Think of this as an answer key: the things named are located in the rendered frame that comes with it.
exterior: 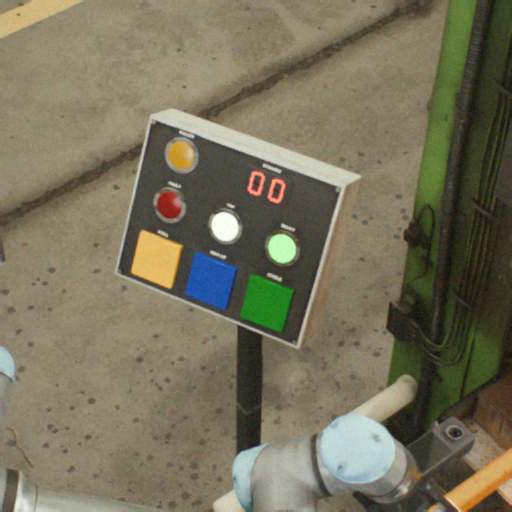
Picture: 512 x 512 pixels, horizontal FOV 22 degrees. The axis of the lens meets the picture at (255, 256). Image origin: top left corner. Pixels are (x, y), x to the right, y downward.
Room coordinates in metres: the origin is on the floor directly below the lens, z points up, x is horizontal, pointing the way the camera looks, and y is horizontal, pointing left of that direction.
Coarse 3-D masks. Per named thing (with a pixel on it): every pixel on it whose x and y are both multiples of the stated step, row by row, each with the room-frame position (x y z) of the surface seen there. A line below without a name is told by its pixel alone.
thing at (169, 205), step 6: (168, 192) 1.46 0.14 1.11; (162, 198) 1.46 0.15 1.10; (168, 198) 1.45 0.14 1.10; (174, 198) 1.45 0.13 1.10; (162, 204) 1.45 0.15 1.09; (168, 204) 1.45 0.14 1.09; (174, 204) 1.45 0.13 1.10; (180, 204) 1.44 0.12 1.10; (162, 210) 1.45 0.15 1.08; (168, 210) 1.44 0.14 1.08; (174, 210) 1.44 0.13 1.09; (180, 210) 1.44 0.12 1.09; (168, 216) 1.44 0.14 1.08; (174, 216) 1.44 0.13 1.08
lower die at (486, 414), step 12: (504, 384) 1.19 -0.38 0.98; (480, 396) 1.17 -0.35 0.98; (492, 396) 1.17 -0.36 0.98; (504, 396) 1.17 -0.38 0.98; (480, 408) 1.16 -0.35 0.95; (492, 408) 1.15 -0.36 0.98; (504, 408) 1.14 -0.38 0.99; (480, 420) 1.16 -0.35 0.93; (492, 420) 1.14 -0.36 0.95; (504, 420) 1.13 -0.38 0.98; (492, 432) 1.14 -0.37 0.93; (504, 432) 1.12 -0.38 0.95; (504, 444) 1.12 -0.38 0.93
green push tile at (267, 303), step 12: (252, 276) 1.34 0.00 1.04; (252, 288) 1.33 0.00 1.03; (264, 288) 1.33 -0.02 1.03; (276, 288) 1.32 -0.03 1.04; (288, 288) 1.32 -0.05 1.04; (252, 300) 1.32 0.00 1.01; (264, 300) 1.32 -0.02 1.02; (276, 300) 1.31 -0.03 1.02; (288, 300) 1.31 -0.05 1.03; (252, 312) 1.31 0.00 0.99; (264, 312) 1.31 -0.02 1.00; (276, 312) 1.30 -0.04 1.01; (288, 312) 1.30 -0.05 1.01; (264, 324) 1.30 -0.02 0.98; (276, 324) 1.29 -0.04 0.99
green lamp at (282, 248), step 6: (282, 234) 1.37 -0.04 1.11; (276, 240) 1.37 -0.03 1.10; (282, 240) 1.37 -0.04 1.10; (288, 240) 1.36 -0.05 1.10; (270, 246) 1.37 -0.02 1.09; (276, 246) 1.36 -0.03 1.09; (282, 246) 1.36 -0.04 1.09; (288, 246) 1.36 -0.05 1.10; (294, 246) 1.36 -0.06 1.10; (270, 252) 1.36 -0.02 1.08; (276, 252) 1.36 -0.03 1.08; (282, 252) 1.36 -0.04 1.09; (288, 252) 1.35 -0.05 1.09; (294, 252) 1.35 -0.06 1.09; (276, 258) 1.35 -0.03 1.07; (282, 258) 1.35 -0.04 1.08; (288, 258) 1.35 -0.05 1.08
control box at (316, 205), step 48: (144, 144) 1.52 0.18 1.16; (192, 144) 1.49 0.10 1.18; (240, 144) 1.48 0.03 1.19; (144, 192) 1.47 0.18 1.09; (192, 192) 1.45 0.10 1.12; (240, 192) 1.43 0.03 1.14; (288, 192) 1.41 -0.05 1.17; (336, 192) 1.39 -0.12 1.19; (192, 240) 1.41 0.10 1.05; (240, 240) 1.39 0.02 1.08; (336, 240) 1.37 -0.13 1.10; (240, 288) 1.34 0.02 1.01; (288, 336) 1.28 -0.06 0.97
